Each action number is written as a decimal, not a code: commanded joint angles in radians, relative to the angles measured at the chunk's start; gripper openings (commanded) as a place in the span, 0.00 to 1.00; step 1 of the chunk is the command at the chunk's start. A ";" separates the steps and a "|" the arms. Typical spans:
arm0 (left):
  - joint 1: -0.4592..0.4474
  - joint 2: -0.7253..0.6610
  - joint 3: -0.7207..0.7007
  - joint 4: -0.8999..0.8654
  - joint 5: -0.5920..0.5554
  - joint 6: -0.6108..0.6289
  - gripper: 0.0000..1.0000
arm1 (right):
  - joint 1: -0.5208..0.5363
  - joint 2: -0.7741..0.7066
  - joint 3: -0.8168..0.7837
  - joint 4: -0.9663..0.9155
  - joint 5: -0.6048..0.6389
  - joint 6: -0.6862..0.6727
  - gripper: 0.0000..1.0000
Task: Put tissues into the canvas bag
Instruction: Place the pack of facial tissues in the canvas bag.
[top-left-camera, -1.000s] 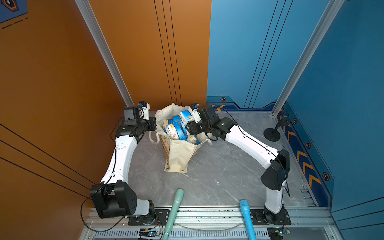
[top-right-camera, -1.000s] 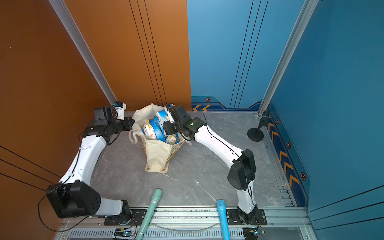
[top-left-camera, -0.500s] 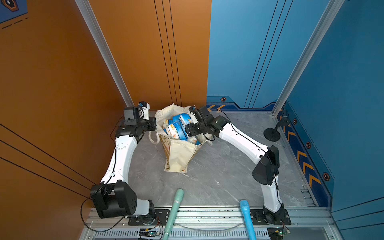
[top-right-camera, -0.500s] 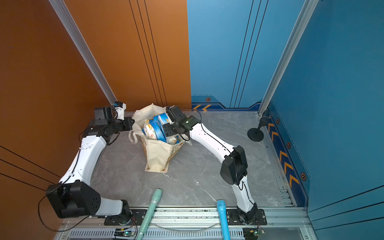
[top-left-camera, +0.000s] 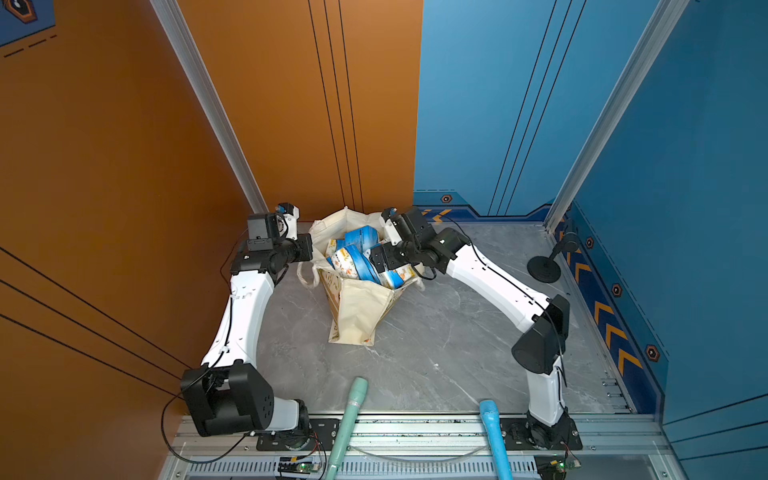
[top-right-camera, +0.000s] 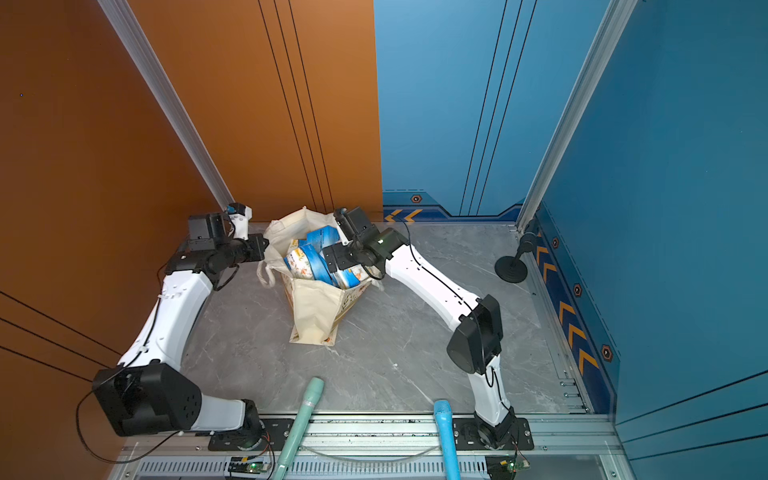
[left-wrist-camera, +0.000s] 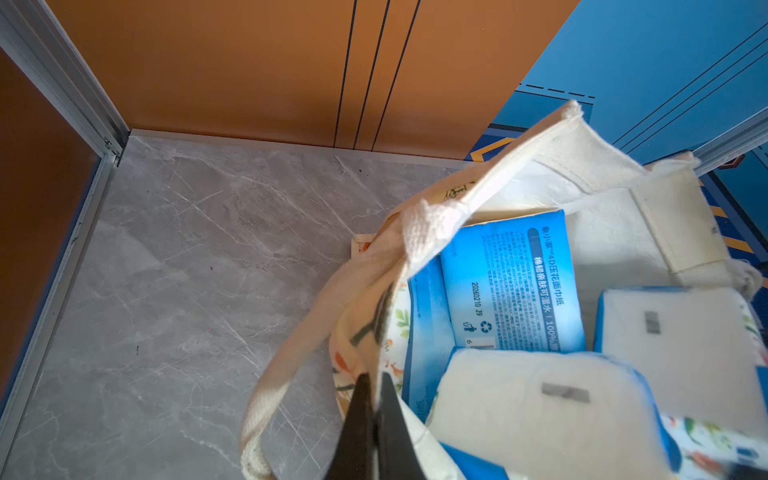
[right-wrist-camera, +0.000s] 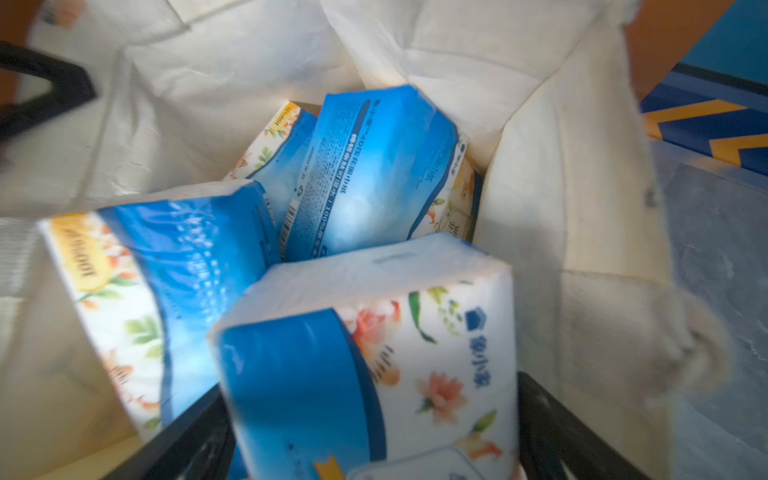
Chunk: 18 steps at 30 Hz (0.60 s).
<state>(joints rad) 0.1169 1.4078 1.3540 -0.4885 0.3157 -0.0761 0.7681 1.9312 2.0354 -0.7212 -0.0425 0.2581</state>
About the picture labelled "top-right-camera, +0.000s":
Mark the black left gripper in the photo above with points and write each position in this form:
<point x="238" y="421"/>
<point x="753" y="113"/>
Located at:
<point x="258" y="244"/>

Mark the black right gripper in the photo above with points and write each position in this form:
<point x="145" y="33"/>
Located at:
<point x="343" y="261"/>

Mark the cream floral canvas bag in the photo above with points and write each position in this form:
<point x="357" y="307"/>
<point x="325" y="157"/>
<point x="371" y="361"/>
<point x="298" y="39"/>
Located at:
<point x="318" y="308"/>

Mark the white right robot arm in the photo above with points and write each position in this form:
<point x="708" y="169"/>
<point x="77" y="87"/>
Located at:
<point x="475" y="322"/>

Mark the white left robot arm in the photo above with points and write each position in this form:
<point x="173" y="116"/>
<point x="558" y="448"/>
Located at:
<point x="146" y="393"/>

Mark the black round-base stand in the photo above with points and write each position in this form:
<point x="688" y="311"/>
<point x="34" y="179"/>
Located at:
<point x="512" y="269"/>

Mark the left circuit board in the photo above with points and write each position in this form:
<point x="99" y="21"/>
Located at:
<point x="246" y="467"/>

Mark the circuit board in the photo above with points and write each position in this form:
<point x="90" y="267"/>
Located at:
<point x="246" y="467"/>
<point x="505" y="468"/>

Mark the right circuit board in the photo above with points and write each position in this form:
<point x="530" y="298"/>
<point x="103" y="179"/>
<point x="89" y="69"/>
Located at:
<point x="505" y="468"/>

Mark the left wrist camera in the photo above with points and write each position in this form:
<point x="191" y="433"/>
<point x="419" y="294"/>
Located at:
<point x="239" y="216"/>

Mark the green handle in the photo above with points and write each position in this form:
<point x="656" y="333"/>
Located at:
<point x="312" y="395"/>

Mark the blue handle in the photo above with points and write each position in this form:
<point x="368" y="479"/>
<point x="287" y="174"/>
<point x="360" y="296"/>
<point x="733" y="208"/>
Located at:
<point x="443" y="417"/>

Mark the aluminium corner post left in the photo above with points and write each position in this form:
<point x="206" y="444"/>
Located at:
<point x="126" y="25"/>

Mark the aluminium corner post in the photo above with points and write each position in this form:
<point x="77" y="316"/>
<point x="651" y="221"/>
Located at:
<point x="126" y="25"/>
<point x="610" y="30"/>

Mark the aluminium front rail frame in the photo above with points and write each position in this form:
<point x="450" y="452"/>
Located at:
<point x="387" y="446"/>

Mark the aluminium corner post right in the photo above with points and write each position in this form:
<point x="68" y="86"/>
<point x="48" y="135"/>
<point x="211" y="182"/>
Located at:
<point x="610" y="30"/>

